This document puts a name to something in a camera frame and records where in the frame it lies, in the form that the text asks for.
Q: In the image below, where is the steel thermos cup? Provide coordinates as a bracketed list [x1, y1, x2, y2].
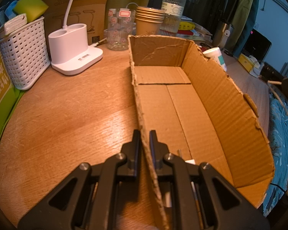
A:
[212, 20, 234, 49]

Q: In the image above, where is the clear plastic water bottle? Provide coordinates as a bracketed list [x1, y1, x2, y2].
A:
[160, 0, 186, 34]

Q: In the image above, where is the thin pen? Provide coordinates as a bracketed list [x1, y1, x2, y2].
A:
[191, 181, 204, 229]

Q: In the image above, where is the blue printed blanket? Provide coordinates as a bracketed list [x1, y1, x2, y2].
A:
[263, 93, 288, 217]

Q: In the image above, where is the printed glass cup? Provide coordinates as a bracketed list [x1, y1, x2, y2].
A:
[107, 8, 137, 51]

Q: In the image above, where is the dark board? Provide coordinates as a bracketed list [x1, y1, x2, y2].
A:
[259, 62, 288, 101]

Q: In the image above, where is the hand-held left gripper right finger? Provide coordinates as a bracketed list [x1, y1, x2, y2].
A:
[149, 130, 271, 230]

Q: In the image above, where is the white folded cloth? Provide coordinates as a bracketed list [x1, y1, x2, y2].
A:
[3, 14, 28, 35]

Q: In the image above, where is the yellow box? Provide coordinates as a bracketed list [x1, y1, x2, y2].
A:
[238, 53, 261, 73]

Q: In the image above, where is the white plastic woven basket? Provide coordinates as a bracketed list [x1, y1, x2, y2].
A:
[0, 16, 51, 91]

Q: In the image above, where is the green packaging box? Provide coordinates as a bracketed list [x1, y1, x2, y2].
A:
[0, 17, 21, 147]

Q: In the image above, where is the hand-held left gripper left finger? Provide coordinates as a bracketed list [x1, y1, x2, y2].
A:
[18, 129, 157, 230]

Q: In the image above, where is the stack of brown paper cups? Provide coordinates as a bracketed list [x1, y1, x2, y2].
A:
[135, 6, 166, 37]

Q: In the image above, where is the stack of colourful books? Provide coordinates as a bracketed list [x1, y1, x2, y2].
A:
[178, 17, 213, 41]

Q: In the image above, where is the cardboard box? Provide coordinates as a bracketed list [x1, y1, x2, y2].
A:
[127, 35, 275, 230]

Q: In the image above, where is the brown cardboard lamp package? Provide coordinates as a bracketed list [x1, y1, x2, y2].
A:
[41, 0, 111, 53]

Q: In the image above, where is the brown twine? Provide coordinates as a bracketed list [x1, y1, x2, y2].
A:
[266, 80, 288, 120]

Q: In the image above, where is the white pill bottle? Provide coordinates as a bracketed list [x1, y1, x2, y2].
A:
[203, 47, 227, 71]

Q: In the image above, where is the white desk lamp base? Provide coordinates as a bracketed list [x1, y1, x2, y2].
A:
[48, 0, 103, 75]

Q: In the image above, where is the green sponge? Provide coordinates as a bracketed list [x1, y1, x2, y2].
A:
[16, 0, 49, 22]

